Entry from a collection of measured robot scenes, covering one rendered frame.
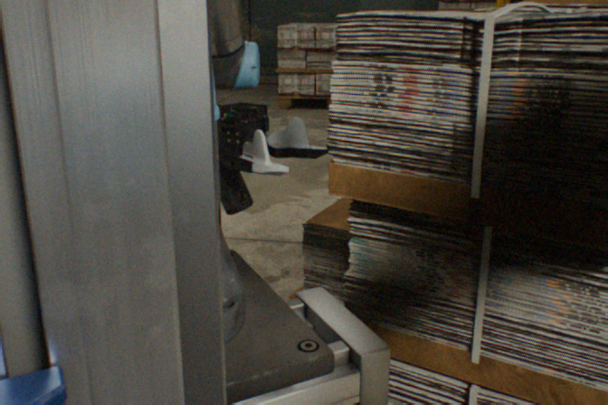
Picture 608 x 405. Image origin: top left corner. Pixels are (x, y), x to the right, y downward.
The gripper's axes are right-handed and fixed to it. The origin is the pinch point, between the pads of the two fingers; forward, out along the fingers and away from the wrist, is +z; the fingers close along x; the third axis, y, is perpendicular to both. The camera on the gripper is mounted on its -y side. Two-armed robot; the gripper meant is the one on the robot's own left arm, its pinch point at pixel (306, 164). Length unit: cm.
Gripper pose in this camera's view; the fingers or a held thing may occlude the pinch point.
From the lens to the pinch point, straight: 83.1
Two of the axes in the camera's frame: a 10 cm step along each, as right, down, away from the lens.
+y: 0.0, -9.6, -2.8
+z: 8.7, 1.4, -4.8
